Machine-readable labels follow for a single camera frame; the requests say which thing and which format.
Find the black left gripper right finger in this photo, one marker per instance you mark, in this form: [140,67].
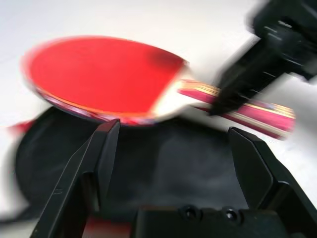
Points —
[262,173]

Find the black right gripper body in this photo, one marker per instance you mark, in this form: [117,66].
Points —
[289,29]

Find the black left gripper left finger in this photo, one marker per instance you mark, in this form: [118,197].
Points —
[79,173]

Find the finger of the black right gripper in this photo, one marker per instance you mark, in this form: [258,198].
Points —
[242,79]

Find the red black paddle case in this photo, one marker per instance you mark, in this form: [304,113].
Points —
[161,161]

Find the red ping-pong paddle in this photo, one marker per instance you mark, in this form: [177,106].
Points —
[99,74]

